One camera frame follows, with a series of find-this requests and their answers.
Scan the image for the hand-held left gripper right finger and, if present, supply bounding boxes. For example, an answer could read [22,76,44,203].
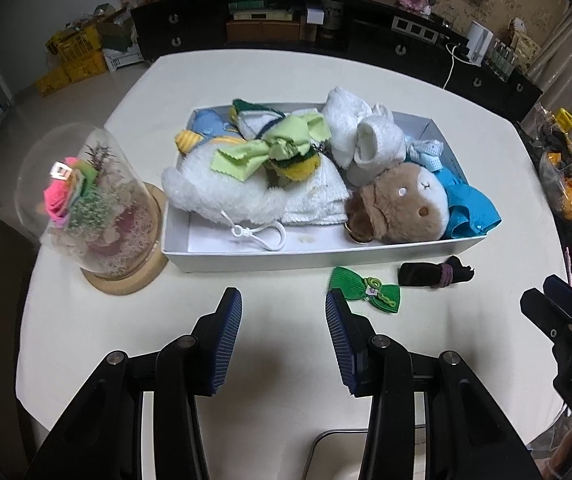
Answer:
[325,288,542,480]

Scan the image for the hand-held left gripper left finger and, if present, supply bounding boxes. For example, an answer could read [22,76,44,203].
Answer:
[26,287,243,480]

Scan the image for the green bow hair clip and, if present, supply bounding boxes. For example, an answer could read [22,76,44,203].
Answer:
[328,266,401,317]

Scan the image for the white cardboard box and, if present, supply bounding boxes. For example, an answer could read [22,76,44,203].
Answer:
[161,105,504,273]

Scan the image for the black cloth purple band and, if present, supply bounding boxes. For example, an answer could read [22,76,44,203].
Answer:
[398,255,476,290]

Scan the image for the turquoise blue cloth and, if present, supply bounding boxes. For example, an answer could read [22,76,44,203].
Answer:
[433,167,502,241]

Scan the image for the brown plush bear white outfit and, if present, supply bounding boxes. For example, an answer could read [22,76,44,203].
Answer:
[343,162,451,246]

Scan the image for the white towel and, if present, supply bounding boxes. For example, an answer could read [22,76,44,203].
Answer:
[281,107,351,226]

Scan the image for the white plush bear blue overalls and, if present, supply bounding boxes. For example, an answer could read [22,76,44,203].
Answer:
[161,107,287,251]

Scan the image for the light blue lace ribbon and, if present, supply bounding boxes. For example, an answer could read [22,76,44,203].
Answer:
[406,137,444,171]

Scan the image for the light green cloth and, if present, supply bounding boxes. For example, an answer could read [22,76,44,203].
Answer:
[211,112,331,181]

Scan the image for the yellow plastic toy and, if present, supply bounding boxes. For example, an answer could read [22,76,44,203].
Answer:
[551,107,572,136]

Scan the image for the glass dome with rainbow rose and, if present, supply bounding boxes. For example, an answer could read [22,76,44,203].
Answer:
[16,122,169,295]

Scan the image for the set of glass bottles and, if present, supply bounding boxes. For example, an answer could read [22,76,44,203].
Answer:
[486,40,519,81]

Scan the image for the white appliance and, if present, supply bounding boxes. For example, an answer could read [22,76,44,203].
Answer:
[466,20,494,66]

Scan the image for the white plastic basket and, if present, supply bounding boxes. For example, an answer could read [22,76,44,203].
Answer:
[106,50,144,73]

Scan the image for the yellow plastic crate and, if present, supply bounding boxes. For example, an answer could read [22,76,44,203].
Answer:
[36,70,71,97]
[63,52,107,81]
[58,27,104,61]

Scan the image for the brown box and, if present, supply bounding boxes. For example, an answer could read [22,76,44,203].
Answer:
[226,19,301,43]

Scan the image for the black television cabinet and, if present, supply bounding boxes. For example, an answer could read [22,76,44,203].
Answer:
[130,0,542,121]

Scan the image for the dark jar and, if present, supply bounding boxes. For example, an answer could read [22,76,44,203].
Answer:
[322,0,343,36]

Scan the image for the green flat device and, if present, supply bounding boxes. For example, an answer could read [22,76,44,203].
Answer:
[228,2,294,21]

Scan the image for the white cable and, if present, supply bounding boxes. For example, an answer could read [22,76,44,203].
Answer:
[443,42,469,91]

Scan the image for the silver switch panel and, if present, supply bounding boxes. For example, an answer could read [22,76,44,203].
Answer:
[391,15,439,43]

